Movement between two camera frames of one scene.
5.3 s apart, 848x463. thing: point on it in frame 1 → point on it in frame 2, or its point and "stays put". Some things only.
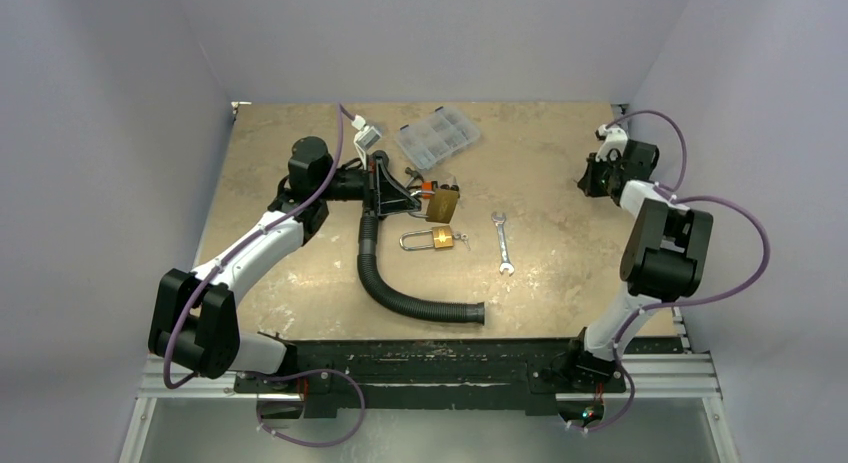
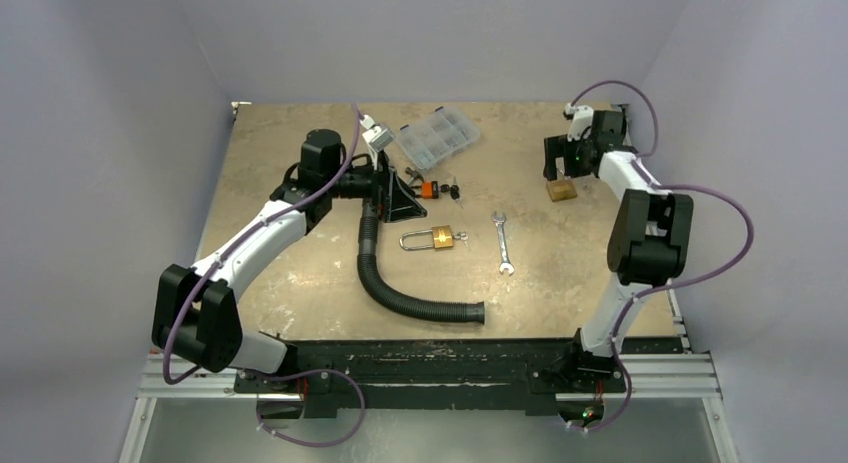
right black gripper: (597, 175) → (565, 155)
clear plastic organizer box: (436, 137) stays put
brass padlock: (442, 238) stays put
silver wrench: (499, 221) stays put
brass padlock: (441, 206) → (563, 189)
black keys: (447, 185) stays put
